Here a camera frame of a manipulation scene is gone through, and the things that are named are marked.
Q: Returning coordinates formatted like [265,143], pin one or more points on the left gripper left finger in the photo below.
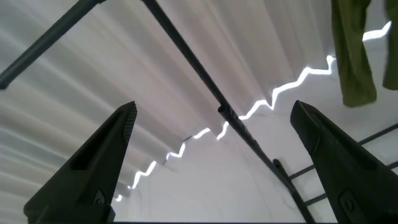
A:
[84,183]

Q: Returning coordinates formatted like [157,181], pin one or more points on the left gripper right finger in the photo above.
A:
[351,180]

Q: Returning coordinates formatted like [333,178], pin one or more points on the green long-sleeved shirt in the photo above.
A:
[354,62]

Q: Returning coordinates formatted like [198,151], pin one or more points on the white curtain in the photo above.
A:
[109,62]

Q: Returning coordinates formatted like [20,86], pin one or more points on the black clothes rack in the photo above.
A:
[192,59]

